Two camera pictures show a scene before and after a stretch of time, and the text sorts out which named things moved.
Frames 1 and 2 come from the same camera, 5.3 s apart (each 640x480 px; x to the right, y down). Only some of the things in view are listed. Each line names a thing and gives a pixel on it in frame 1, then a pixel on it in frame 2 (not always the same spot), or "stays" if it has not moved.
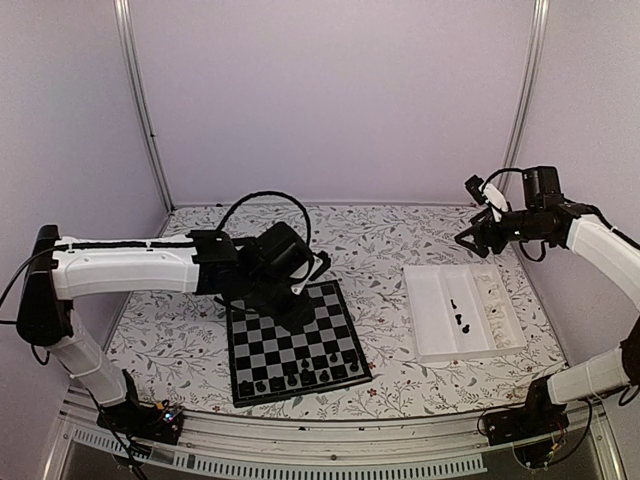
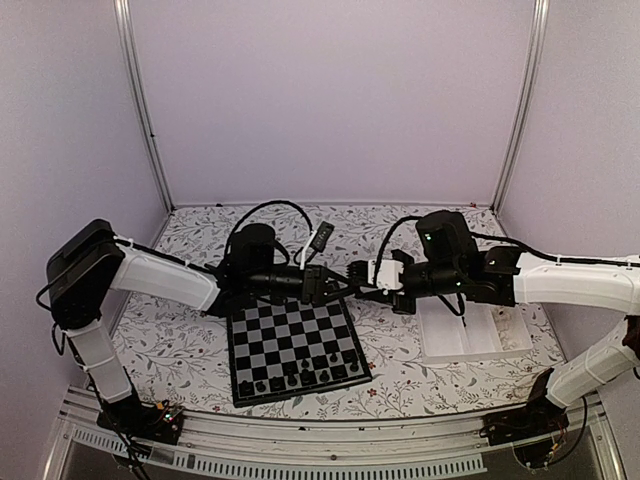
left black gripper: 294,319 -> 315,277
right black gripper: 480,231 -> 386,296
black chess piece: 348,356 stays
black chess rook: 245,387 stays
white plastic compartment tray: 462,311 stays
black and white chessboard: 267,364 stays
